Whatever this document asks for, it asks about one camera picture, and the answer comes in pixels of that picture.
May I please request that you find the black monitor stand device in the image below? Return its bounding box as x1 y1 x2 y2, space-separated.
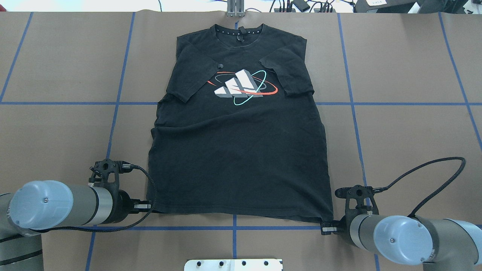
353 0 474 14

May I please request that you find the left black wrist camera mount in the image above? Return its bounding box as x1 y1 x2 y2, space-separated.
88 158 133 189

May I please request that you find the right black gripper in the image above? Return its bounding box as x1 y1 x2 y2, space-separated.
321 216 352 238

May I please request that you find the brown paper table cover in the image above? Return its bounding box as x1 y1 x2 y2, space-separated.
0 10 481 271

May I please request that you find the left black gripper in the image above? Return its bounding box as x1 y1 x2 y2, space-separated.
113 190 153 222

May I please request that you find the aluminium frame post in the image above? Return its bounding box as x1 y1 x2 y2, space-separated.
226 0 246 17

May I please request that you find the black graphic t-shirt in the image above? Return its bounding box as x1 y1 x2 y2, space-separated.
146 24 334 223

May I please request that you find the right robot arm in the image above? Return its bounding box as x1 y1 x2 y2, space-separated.
321 214 482 271

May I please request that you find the right black braided cable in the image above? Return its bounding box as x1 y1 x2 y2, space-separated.
373 157 466 219

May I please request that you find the black power strip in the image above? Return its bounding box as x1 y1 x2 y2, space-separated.
270 0 336 13

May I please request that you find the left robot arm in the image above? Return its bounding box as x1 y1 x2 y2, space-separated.
0 180 153 271

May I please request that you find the white pedestal column base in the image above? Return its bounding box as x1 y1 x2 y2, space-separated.
184 258 284 271

